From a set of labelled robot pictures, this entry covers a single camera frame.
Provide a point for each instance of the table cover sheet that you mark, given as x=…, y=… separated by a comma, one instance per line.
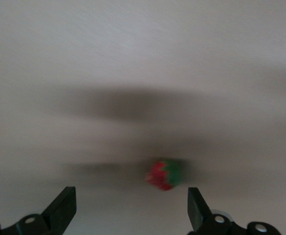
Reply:
x=133, y=61

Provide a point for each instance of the red strawberry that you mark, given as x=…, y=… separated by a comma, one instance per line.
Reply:
x=162, y=173

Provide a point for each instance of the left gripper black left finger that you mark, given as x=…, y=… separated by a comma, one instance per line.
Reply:
x=59, y=210

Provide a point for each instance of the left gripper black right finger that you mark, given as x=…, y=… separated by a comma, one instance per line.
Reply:
x=199, y=215

